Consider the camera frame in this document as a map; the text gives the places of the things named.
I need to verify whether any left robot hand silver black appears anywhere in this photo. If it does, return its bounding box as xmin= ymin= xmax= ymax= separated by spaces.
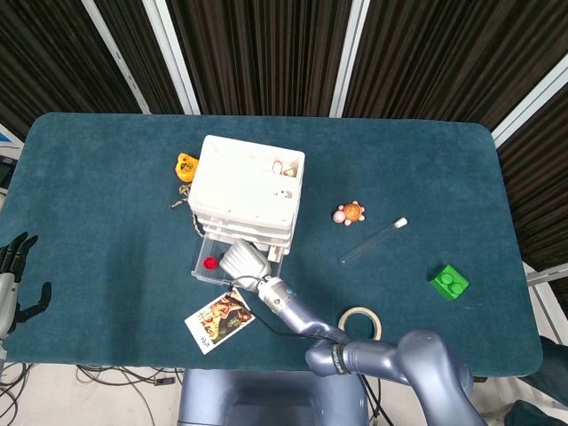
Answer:
xmin=0 ymin=232 xmax=52 ymax=336

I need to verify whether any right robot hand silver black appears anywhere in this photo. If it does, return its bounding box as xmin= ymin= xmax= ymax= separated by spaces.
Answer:
xmin=217 ymin=239 xmax=273 ymax=294

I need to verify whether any clear drawer with red ball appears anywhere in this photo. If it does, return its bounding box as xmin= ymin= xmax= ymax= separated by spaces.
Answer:
xmin=190 ymin=237 xmax=285 ymax=289

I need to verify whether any clear drawer with wooden pieces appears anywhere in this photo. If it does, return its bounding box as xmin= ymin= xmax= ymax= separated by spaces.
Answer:
xmin=196 ymin=224 xmax=294 ymax=244

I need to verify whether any clear drawer with glue stick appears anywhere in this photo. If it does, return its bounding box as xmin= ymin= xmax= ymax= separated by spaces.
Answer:
xmin=193 ymin=213 xmax=295 ymax=233

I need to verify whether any picture card white border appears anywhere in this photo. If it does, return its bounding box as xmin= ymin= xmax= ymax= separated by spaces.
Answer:
xmin=184 ymin=287 xmax=257 ymax=356

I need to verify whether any yellow tape measure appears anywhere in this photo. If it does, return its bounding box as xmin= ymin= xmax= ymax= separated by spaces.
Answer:
xmin=175 ymin=152 xmax=199 ymax=182

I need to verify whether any beige masking tape roll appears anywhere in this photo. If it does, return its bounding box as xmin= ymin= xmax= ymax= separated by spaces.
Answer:
xmin=337 ymin=306 xmax=383 ymax=343

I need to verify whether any orange pink turtle toy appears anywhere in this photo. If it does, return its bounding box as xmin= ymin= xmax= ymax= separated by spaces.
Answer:
xmin=332 ymin=201 xmax=367 ymax=225

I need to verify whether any glass test tube white cap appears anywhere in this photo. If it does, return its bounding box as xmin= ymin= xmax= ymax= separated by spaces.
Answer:
xmin=340 ymin=217 xmax=408 ymax=264

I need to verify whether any blue-grey robot torso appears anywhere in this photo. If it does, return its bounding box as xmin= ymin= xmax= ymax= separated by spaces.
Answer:
xmin=177 ymin=367 xmax=369 ymax=426

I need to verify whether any teal table cloth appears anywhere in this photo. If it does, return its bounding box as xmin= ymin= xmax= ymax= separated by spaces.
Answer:
xmin=0 ymin=111 xmax=543 ymax=378

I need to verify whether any green toy building block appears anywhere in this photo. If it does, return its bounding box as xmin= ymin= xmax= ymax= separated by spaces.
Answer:
xmin=428 ymin=264 xmax=470 ymax=302

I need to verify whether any dark blue chair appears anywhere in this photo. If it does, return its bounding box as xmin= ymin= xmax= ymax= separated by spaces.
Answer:
xmin=505 ymin=336 xmax=568 ymax=426

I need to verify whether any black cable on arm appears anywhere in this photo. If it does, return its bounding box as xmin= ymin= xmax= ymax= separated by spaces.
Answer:
xmin=225 ymin=277 xmax=351 ymax=345

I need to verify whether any white plastic drawer cabinet frame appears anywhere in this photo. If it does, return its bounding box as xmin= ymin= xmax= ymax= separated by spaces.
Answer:
xmin=187 ymin=134 xmax=306 ymax=256

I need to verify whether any floor cable bundle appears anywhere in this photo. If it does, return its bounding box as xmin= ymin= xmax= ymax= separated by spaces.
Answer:
xmin=0 ymin=361 xmax=184 ymax=426

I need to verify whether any white frame post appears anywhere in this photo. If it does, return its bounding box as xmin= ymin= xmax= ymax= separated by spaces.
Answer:
xmin=82 ymin=0 xmax=152 ymax=114
xmin=328 ymin=0 xmax=371 ymax=119
xmin=141 ymin=0 xmax=201 ymax=115
xmin=491 ymin=57 xmax=568 ymax=147

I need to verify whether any white side table frame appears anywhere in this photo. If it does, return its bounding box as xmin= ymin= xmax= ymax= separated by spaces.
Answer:
xmin=523 ymin=261 xmax=568 ymax=343

